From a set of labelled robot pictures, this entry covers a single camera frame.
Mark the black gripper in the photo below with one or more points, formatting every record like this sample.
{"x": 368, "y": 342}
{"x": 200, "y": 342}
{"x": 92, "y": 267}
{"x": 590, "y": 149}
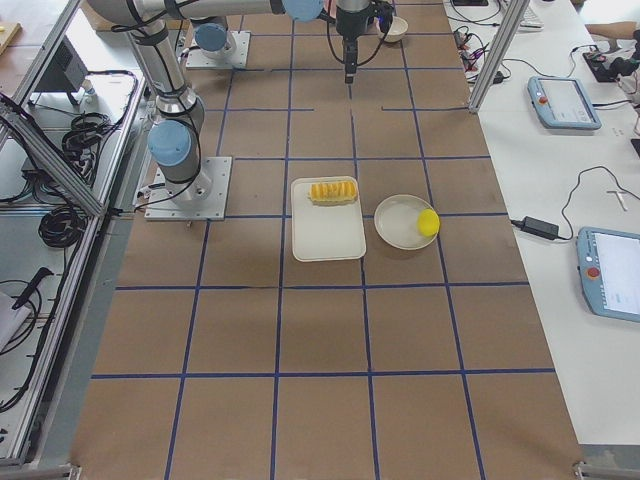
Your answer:
{"x": 349, "y": 26}

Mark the yellow sliced bread loaf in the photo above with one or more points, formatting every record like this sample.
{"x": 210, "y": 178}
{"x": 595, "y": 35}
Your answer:
{"x": 333, "y": 192}

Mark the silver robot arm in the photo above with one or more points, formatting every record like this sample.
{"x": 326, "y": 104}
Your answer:
{"x": 303, "y": 11}
{"x": 174, "y": 140}

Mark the cream round plate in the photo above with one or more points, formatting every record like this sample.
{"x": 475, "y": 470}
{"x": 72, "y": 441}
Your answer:
{"x": 395, "y": 221}

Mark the cream bowl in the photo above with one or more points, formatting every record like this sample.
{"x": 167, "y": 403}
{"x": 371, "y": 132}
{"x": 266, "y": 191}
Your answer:
{"x": 396, "y": 31}

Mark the cream rectangular tray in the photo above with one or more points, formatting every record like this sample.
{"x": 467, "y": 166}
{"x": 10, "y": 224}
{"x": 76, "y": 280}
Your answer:
{"x": 325, "y": 233}

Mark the yellow lemon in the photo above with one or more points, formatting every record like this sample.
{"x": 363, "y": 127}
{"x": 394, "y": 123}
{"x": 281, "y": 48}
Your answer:
{"x": 428, "y": 223}

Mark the blue teach pendant far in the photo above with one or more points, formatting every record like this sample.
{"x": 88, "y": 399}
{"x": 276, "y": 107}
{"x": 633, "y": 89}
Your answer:
{"x": 562, "y": 103}

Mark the blue teach pendant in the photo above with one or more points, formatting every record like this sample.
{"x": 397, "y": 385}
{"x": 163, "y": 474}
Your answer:
{"x": 608, "y": 266}
{"x": 562, "y": 103}

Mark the black power adapter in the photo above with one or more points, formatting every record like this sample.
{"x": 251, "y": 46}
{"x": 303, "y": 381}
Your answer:
{"x": 539, "y": 228}

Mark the blue teach pendant near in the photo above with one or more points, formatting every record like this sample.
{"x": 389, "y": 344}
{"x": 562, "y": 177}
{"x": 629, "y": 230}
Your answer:
{"x": 608, "y": 266}

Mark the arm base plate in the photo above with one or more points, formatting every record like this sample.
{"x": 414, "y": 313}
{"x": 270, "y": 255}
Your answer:
{"x": 205, "y": 199}
{"x": 205, "y": 54}

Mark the aluminium frame post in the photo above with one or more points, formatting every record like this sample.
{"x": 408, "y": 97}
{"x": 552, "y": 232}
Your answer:
{"x": 498, "y": 48}

